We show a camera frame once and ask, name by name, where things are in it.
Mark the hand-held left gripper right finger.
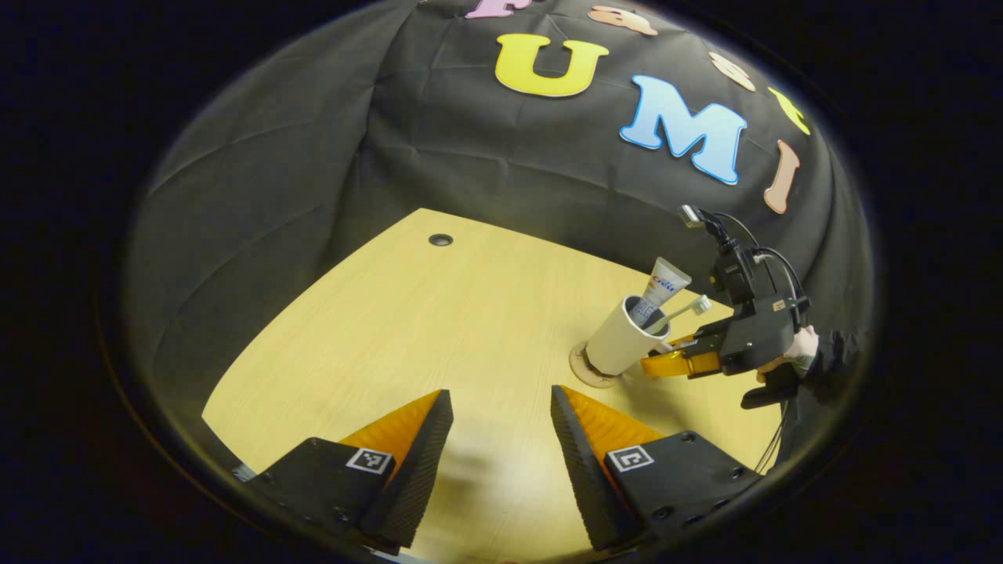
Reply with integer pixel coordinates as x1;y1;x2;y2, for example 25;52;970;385
550;385;766;554

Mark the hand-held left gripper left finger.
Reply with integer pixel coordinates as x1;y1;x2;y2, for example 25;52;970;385
235;389;455;555

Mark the white toothbrush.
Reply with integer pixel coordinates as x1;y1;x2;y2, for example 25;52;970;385
646;295;713;334

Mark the white toothpaste tube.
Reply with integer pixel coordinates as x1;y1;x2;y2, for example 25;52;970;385
629;257;693;329

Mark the white cup with wooden handle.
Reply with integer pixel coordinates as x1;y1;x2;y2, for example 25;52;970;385
584;295;675;379

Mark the round wooden coaster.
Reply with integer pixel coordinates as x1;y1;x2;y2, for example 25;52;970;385
569;341;628;390

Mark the wooden desktop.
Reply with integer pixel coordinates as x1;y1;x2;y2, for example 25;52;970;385
202;208;785;564

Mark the black backdrop cloth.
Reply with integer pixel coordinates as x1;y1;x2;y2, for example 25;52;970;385
125;0;874;471

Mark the black cable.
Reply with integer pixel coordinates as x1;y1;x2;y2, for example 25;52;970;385
678;205;809;314
754;396;791;475

